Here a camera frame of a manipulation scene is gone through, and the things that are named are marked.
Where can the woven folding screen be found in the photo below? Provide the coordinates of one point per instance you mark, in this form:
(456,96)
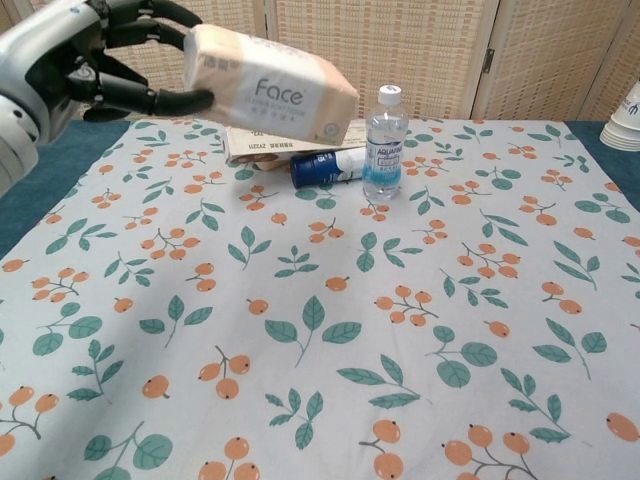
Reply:
(425,45)

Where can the clear water bottle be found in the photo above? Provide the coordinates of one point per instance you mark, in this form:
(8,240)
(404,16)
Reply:
(384,150)

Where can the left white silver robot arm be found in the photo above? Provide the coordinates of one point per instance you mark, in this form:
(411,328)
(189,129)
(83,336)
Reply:
(12,145)

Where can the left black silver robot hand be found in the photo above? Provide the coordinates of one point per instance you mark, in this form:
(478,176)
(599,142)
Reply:
(45,55)

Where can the floral printed tablecloth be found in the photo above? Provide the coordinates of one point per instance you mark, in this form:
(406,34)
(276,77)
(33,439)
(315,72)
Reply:
(350,325)

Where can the blue white spray can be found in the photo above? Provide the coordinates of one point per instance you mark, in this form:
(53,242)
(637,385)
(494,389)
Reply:
(320,167)

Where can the white tissue pack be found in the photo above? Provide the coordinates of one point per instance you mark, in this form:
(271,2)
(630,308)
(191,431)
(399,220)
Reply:
(280,85)

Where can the white paper cup stack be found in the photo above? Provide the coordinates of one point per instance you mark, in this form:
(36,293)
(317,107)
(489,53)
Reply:
(625,125)

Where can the long white cardboard box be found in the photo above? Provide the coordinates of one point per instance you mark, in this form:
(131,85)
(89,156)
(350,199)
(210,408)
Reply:
(260,145)

